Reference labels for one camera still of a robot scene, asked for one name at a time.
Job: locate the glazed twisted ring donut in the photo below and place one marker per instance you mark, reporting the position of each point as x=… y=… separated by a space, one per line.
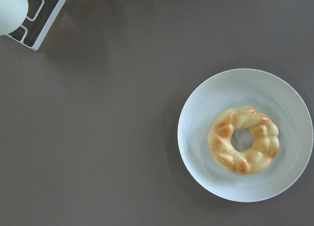
x=253 y=160

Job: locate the white round plate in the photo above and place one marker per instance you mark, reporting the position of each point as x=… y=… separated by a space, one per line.
x=268 y=94

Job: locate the white cup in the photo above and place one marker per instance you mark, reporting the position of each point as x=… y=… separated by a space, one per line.
x=12 y=15

